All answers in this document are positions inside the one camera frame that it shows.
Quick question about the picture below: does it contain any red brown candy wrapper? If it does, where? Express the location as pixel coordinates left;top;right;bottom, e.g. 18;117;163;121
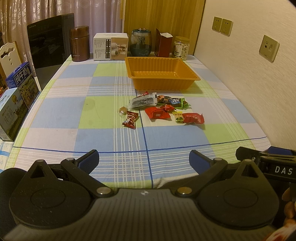
122;111;139;130

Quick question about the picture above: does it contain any red square snack pack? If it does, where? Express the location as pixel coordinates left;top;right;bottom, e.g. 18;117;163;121
144;106;171;120

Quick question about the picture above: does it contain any black glossy panel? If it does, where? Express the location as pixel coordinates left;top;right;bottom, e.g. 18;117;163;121
27;13;74;89

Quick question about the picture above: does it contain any orange plastic tray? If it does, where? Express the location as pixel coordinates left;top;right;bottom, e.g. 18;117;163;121
125;57;200;90

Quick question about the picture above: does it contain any dark green glass jar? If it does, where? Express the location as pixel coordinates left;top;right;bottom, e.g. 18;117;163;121
129;28;152;57

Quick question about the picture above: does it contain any red shiny snack pack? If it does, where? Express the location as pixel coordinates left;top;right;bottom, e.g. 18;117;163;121
182;113;205;125

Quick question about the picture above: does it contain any checkered tablecloth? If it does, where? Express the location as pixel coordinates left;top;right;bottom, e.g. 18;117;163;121
4;57;270;188

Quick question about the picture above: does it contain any yellow green candy packet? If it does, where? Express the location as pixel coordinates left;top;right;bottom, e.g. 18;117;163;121
172;111;184;123

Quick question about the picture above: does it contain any dark red open carton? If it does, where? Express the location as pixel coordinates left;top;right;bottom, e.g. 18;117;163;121
154;29;173;57

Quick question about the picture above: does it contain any light blue milk box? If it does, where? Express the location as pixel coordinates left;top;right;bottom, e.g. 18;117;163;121
0;88;28;142

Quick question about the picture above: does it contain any brown cylindrical canister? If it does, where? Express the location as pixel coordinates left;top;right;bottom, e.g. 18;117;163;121
70;26;90;62

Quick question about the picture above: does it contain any wooden door panel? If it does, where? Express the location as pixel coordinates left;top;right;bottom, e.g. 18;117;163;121
121;0;206;55

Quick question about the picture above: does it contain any small clear candy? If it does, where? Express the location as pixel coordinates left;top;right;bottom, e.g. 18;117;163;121
118;106;128;115

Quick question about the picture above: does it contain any double wall socket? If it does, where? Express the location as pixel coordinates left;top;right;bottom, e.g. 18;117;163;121
212;16;233;37

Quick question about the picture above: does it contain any person's right hand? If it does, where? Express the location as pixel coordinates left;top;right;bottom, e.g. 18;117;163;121
265;188;295;241

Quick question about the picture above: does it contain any small red candy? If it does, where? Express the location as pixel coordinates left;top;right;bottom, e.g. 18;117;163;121
137;91;149;98
160;104;176;112

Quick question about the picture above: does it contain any single wall outlet plate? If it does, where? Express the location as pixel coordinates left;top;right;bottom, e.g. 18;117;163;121
259;35;280;63

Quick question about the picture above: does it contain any plastic jar of nuts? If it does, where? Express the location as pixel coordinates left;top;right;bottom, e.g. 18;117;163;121
172;36;190;61

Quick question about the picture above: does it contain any pink curtain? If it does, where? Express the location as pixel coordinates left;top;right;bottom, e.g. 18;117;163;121
1;0;123;60

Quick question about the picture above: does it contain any green black snack bag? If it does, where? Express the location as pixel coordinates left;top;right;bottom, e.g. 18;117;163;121
157;95;191;109

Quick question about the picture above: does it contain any white product box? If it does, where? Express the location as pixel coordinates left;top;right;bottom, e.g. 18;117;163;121
93;33;129;61

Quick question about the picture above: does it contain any clear black seaweed packet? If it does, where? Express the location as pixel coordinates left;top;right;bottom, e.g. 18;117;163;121
128;92;158;109

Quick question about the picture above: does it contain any blue milk carton box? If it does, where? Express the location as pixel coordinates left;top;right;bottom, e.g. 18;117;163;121
6;62;40;109

